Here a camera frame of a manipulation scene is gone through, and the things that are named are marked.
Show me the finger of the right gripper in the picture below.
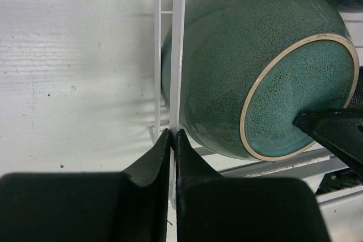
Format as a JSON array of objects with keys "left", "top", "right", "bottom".
[{"left": 293, "top": 108, "right": 362, "bottom": 177}]

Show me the white wire dish rack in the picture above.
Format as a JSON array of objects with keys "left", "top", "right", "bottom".
[{"left": 149, "top": 0, "right": 363, "bottom": 211}]

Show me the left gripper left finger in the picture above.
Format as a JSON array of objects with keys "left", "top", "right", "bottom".
[{"left": 1, "top": 130, "right": 171, "bottom": 241}]

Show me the dark green bowl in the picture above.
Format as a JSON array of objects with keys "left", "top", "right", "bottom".
[{"left": 161, "top": 0, "right": 360, "bottom": 162}]

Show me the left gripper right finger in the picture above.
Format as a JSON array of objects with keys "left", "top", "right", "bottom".
[{"left": 176, "top": 130, "right": 330, "bottom": 241}]

